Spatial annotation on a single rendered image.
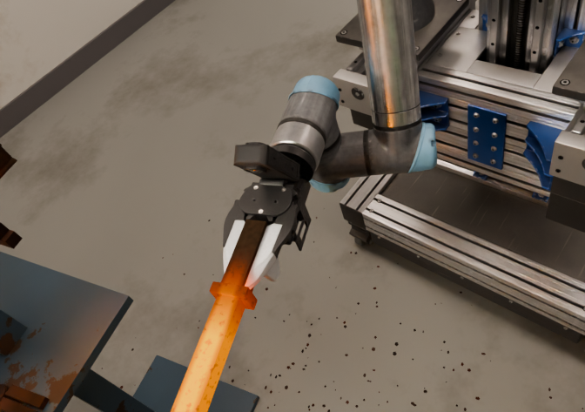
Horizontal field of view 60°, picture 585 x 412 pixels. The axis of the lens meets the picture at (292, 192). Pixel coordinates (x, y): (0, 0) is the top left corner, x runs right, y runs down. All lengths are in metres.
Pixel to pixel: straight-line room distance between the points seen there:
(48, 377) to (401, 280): 1.10
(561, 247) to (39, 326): 1.27
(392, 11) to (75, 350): 0.78
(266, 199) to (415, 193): 1.04
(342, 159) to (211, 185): 1.42
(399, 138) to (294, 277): 1.08
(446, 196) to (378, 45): 0.95
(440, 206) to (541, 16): 0.67
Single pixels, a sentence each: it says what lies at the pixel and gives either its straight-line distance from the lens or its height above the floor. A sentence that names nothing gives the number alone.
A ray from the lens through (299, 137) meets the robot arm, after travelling 0.70.
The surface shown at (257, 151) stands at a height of 1.10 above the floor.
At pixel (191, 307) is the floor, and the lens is 1.88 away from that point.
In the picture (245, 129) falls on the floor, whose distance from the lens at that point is 2.37.
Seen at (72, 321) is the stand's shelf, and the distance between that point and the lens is 1.06.
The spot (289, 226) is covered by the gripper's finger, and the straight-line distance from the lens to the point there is 0.61.
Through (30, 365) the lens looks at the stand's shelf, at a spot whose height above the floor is 0.75.
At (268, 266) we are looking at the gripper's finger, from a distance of 0.60.
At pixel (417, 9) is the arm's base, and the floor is 0.86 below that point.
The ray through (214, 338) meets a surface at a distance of 0.57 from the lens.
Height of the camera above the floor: 1.49
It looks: 48 degrees down
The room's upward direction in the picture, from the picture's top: 22 degrees counter-clockwise
